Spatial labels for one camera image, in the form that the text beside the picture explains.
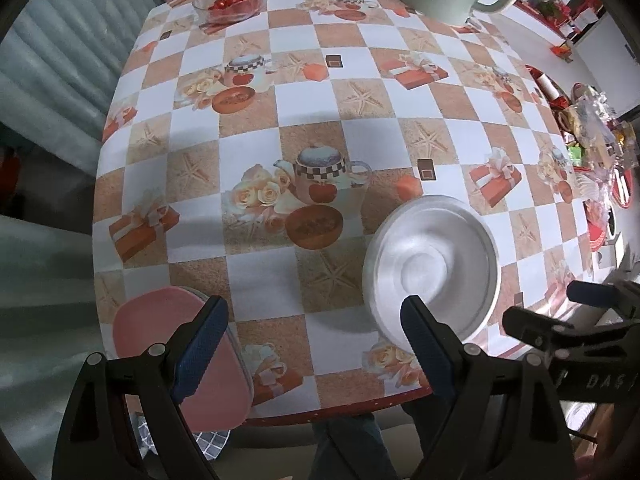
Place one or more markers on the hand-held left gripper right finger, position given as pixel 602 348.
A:
pixel 425 345

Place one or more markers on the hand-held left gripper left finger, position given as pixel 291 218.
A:
pixel 202 355

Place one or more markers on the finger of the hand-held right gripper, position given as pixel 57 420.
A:
pixel 587 294
pixel 530 325

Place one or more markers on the pink plastic plate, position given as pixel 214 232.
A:
pixel 150 330

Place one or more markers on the small red basket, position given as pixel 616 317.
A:
pixel 596 225

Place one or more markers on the grey plaid cloth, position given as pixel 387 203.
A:
pixel 210 442

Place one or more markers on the round red mat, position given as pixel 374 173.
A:
pixel 624 187

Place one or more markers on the pile of snack packets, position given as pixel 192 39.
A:
pixel 597 125

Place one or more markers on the white paper roll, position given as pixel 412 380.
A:
pixel 549 87

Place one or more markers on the red snack tray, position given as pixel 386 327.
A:
pixel 532 72

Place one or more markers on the small orange object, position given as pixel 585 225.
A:
pixel 562 52

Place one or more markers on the checked printed tablecloth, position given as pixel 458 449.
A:
pixel 310 110

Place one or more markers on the pile of cherry tomatoes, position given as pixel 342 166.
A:
pixel 230 1

